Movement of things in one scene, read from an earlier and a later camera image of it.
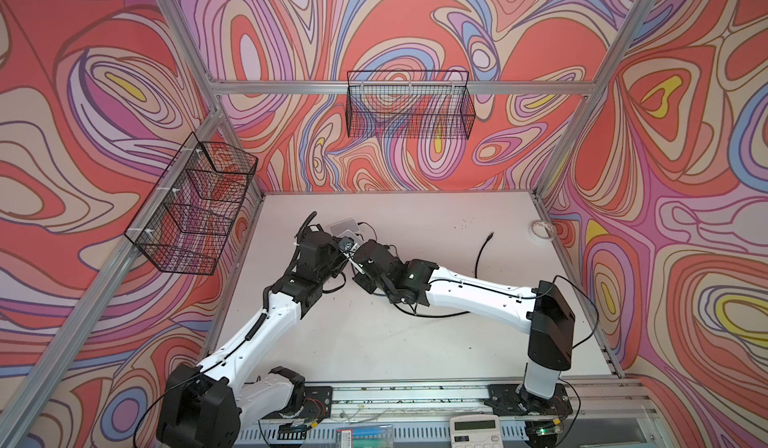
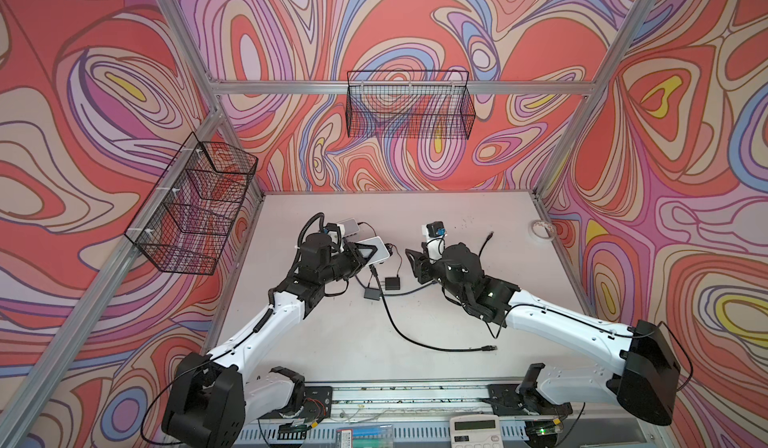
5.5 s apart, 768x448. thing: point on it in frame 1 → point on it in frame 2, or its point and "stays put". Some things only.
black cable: (478, 257) stays put
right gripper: (360, 281) → (421, 265)
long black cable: (414, 312) → (478, 348)
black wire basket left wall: (183, 225) stays put
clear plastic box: (380, 436) stays put
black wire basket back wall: (413, 104) stays put
